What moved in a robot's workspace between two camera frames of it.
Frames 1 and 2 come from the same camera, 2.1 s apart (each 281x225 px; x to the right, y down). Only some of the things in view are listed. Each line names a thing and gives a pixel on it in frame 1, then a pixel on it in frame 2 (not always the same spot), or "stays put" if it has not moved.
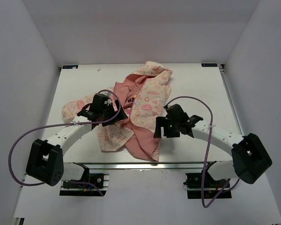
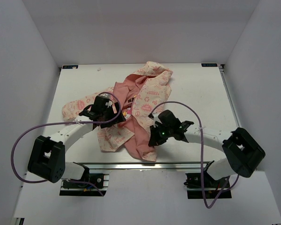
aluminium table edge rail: x=144 y=165 stays put
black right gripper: x=160 y=122 to x=155 y=140
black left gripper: x=121 y=116 stays put
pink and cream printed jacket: x=142 y=96 stays put
